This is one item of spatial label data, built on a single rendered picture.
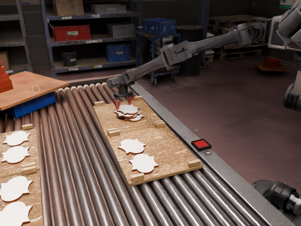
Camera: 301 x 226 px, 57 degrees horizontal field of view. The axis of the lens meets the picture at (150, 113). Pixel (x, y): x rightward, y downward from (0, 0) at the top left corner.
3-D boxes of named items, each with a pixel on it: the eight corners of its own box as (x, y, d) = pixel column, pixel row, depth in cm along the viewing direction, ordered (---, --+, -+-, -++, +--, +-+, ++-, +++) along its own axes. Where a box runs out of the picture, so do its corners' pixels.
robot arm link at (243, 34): (258, 36, 137) (255, 26, 137) (247, 39, 131) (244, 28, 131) (242, 43, 145) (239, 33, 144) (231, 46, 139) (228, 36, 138)
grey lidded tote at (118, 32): (128, 33, 593) (128, 21, 582) (135, 36, 564) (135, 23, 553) (106, 35, 572) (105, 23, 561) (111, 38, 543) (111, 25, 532)
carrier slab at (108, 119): (142, 101, 194) (142, 98, 194) (165, 127, 160) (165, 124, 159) (92, 108, 184) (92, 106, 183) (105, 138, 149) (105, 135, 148)
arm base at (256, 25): (264, 44, 143) (268, 19, 138) (256, 46, 138) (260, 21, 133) (249, 41, 149) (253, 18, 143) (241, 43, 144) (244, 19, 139)
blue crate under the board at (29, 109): (29, 93, 207) (27, 80, 203) (57, 102, 192) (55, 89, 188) (-11, 107, 184) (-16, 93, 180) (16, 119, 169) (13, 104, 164)
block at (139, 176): (143, 177, 117) (143, 171, 116) (145, 180, 116) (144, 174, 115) (130, 180, 115) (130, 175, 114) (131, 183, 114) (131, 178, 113)
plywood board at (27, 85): (26, 73, 219) (25, 71, 218) (69, 84, 194) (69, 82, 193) (-42, 92, 181) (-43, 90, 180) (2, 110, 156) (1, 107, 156)
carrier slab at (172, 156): (165, 127, 160) (166, 124, 159) (202, 168, 125) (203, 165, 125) (106, 138, 149) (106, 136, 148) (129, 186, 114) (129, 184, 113)
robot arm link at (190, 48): (184, 62, 116) (176, 39, 115) (168, 70, 128) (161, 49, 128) (255, 41, 136) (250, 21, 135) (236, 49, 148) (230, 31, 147)
